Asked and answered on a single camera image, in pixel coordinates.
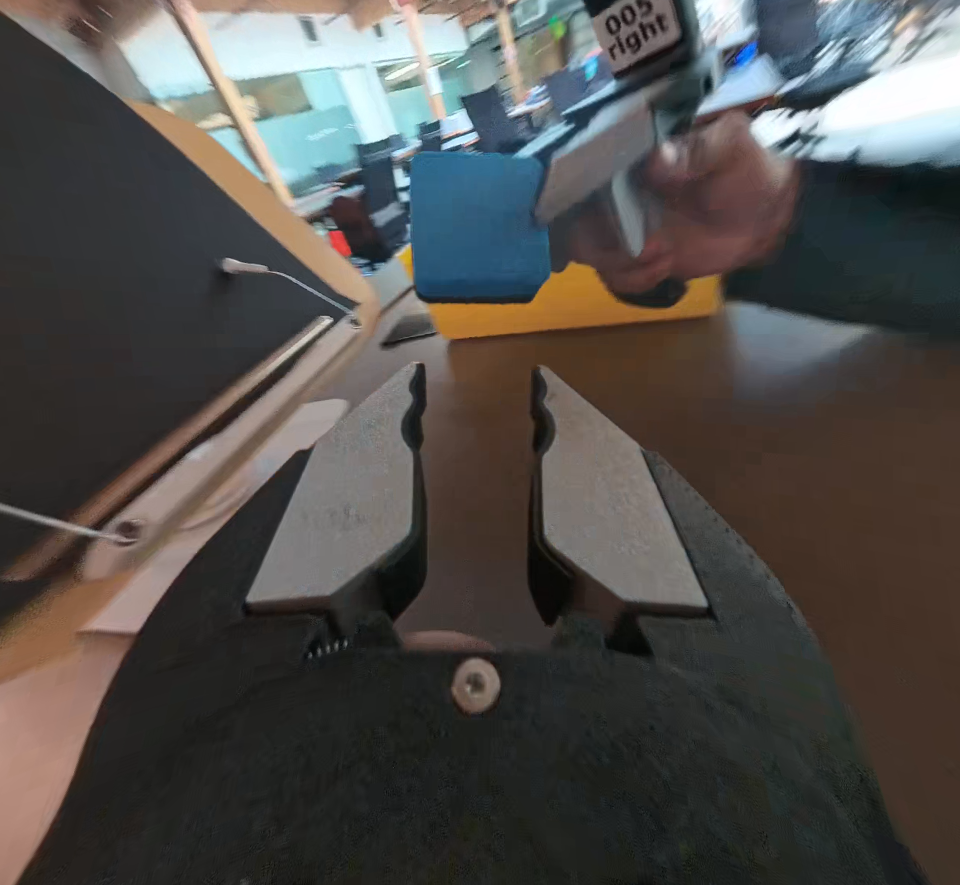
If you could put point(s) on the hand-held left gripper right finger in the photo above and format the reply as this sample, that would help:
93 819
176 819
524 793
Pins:
615 525

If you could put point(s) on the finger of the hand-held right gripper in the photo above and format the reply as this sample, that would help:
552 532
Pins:
592 157

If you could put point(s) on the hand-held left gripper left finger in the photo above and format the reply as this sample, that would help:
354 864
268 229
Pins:
345 517

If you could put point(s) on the blue black foam eraser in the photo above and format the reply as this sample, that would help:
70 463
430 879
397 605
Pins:
472 225

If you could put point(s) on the yellow plastic bin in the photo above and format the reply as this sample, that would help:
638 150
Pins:
570 307

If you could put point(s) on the person's right hand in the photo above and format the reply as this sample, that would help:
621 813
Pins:
720 202

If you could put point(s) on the black flat pad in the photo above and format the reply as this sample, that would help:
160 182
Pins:
409 330

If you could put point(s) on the group of black office chairs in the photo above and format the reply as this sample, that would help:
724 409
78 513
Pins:
375 195

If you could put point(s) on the orange traffic cone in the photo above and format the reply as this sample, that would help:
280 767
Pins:
341 241

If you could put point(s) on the black wooden book stand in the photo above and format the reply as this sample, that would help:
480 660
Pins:
90 225

